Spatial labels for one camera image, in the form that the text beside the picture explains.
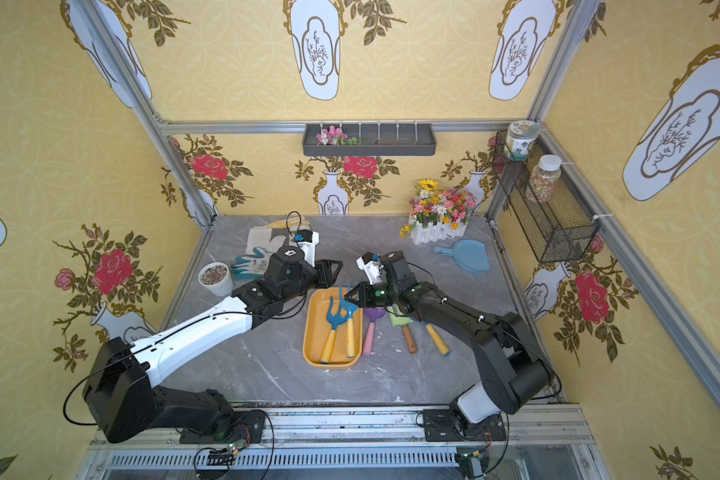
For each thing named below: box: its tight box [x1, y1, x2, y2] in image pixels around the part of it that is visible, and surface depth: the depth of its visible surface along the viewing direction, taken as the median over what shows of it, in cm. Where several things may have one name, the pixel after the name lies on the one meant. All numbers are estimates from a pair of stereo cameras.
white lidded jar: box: [504, 120, 541, 161], surface depth 87 cm
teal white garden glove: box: [230, 247, 272, 282], surface depth 108 cm
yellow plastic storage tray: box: [302, 287, 363, 369], surface depth 87 cm
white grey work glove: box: [245, 216, 311, 255], surface depth 116 cm
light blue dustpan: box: [433, 239, 490, 272], surface depth 111 cm
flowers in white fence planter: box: [399, 179, 477, 245], surface depth 106 cm
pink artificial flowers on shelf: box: [316, 125, 360, 146], surface depth 89 cm
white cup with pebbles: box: [198, 261, 233, 297], surface depth 97 cm
